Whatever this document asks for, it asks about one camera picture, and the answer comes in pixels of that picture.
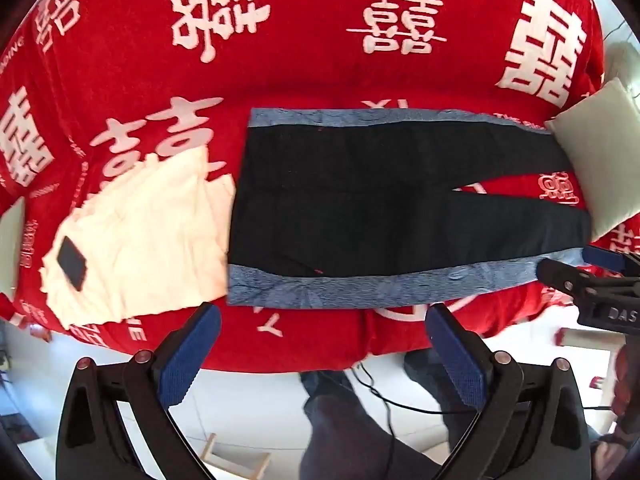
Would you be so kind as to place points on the grey flat panel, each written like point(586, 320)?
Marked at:
point(11, 250)

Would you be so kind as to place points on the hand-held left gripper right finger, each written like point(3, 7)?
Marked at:
point(457, 355)

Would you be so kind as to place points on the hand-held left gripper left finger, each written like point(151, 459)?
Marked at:
point(192, 347)

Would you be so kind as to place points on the white pillow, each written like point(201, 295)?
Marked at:
point(595, 160)

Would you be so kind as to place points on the cream folded cloth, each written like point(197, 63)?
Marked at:
point(150, 240)

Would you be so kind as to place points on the wooden stool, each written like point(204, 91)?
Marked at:
point(235, 455)

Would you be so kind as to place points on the person's left leg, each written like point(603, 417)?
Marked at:
point(345, 435)

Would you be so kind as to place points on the black pants with blue stripes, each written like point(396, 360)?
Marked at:
point(375, 200)

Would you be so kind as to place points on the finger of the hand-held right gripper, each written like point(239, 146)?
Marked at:
point(562, 275)
point(602, 257)

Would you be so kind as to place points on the small red object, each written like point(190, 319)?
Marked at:
point(598, 382)

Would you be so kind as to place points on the red printed blanket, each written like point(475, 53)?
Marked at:
point(300, 60)

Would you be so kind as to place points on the black phone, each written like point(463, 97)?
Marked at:
point(72, 262)

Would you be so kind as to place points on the person's right forearm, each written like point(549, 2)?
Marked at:
point(627, 380)

